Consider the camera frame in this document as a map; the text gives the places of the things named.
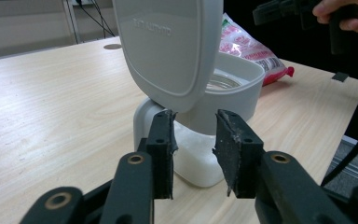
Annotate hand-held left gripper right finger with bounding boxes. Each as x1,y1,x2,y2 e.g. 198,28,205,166
213,108,352,224

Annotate black table bracket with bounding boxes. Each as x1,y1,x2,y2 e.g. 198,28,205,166
331,71,350,83

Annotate pink and white plastic bag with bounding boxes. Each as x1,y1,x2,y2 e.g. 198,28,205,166
218,12,296,87

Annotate black hanging cables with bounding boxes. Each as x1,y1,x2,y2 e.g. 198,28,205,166
74,0,117,39

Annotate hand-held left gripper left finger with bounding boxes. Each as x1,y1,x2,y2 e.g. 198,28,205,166
99,109,179,224

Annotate right hand-held gripper cable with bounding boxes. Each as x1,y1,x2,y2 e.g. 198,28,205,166
321,59,358,188

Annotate clear jar with grey lid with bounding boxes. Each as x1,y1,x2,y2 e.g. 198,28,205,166
111,0,267,189

